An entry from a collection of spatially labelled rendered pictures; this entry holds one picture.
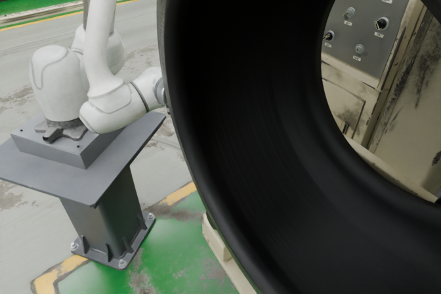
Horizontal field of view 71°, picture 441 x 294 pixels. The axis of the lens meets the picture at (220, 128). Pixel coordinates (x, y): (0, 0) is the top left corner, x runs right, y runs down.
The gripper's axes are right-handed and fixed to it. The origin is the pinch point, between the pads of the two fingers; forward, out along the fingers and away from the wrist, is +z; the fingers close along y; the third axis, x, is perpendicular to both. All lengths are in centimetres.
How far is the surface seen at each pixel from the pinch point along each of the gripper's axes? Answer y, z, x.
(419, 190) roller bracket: 25.4, 30.5, 14.5
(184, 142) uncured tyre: -12.6, 12.2, -3.8
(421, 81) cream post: 26.7, 27.0, -6.5
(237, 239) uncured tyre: -11.4, 23.5, 9.1
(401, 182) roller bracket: 24.6, 27.6, 13.8
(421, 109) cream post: 26.7, 27.8, -1.4
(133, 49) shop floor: 59, -285, 32
